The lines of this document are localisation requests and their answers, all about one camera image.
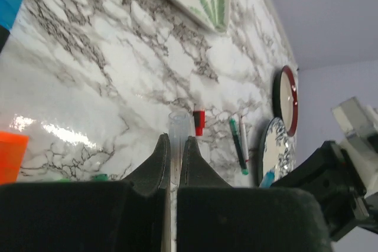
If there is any red pen cap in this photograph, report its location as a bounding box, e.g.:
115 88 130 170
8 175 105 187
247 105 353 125
193 110 205 136

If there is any blue clear pen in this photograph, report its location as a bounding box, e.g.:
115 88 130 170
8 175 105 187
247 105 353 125
259 170 275 188

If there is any red capped white marker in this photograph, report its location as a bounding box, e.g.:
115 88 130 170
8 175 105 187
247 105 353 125
239 116 249 162

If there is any green capped black highlighter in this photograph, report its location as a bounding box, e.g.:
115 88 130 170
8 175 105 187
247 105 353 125
57 174 109 182

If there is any red rimmed beige plate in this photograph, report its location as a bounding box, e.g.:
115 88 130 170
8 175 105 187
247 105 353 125
272 66 298 137

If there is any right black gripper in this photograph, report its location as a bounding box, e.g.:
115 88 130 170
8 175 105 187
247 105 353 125
272 140 377 241

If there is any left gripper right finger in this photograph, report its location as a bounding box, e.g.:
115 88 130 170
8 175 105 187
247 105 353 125
176 136 333 251

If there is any dark slim pen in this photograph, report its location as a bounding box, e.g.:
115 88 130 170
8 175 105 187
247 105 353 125
229 117 249 175

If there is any orange capped black highlighter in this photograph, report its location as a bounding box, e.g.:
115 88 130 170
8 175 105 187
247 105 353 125
0 131 29 185

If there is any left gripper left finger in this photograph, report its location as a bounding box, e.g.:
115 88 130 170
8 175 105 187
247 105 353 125
1 134 171 251

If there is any blue floral white plate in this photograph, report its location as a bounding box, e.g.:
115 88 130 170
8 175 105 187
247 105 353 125
256 117 295 185

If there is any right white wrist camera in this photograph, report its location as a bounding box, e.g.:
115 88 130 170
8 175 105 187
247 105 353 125
332 97 377 197

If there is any clear pen cap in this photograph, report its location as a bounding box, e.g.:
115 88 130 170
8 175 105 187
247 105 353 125
168 112 191 185

